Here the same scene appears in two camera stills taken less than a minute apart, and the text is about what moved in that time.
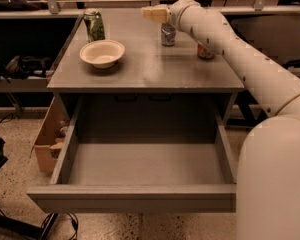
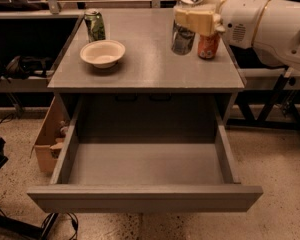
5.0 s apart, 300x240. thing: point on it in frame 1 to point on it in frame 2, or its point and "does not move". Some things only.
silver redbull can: (168, 33) to (182, 36)
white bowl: (102, 54) does not move
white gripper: (175, 11) to (240, 20)
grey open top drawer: (144, 153) does not move
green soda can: (94, 25) does not move
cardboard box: (51, 136) does not move
